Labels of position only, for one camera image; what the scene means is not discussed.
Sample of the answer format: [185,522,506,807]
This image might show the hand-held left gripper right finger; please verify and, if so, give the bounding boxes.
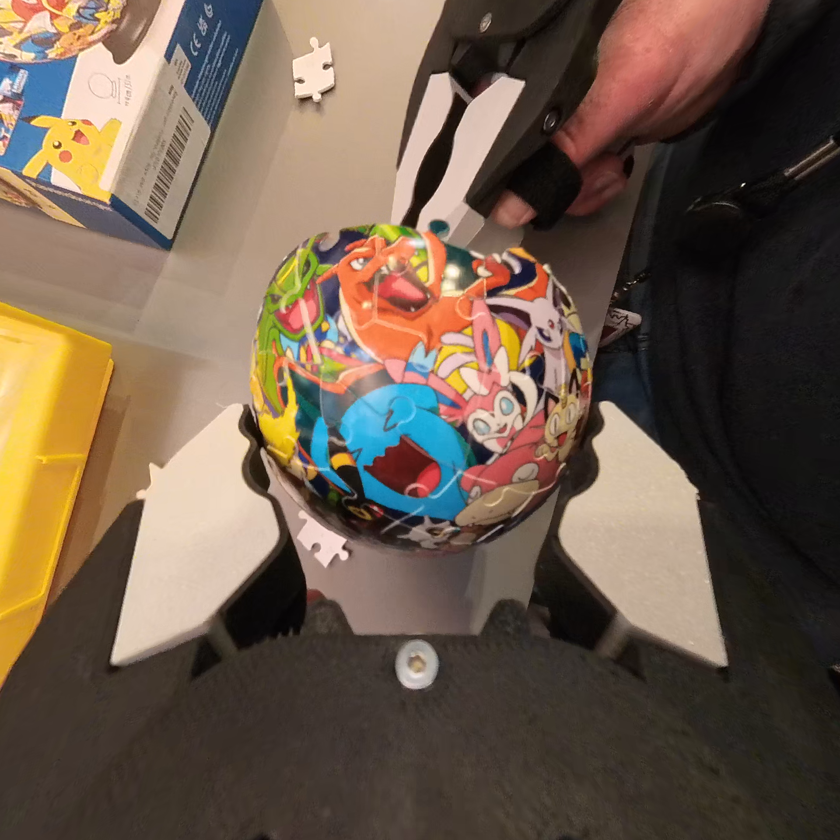
[533,400,728,669]

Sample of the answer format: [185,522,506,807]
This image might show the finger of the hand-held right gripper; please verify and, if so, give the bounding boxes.
[428,75,527,248]
[391,72,475,229]

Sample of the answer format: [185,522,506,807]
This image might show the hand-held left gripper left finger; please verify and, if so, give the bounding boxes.
[110,403,309,667]

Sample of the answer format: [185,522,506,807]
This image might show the heap of white puzzle pieces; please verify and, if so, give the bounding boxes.
[136,462,353,571]

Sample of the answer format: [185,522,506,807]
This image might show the white joined puzzle pieces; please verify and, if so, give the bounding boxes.
[291,37,336,103]

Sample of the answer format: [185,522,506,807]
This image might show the yellow cardboard box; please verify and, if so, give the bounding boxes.
[0,301,114,685]

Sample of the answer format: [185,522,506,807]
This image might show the colourful puzzle ball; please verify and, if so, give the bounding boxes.
[248,222,595,553]

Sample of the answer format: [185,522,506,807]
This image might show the person's right forearm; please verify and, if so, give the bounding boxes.
[661,0,840,143]

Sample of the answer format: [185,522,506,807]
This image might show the blue white puzzle box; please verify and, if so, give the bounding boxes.
[0,0,267,251]

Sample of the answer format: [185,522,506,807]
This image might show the person's blue jeans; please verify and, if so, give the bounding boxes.
[593,144,665,429]

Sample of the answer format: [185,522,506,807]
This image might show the metal key clip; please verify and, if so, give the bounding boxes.
[600,265,655,346]

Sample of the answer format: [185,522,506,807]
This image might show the black round object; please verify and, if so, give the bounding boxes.
[682,182,777,245]

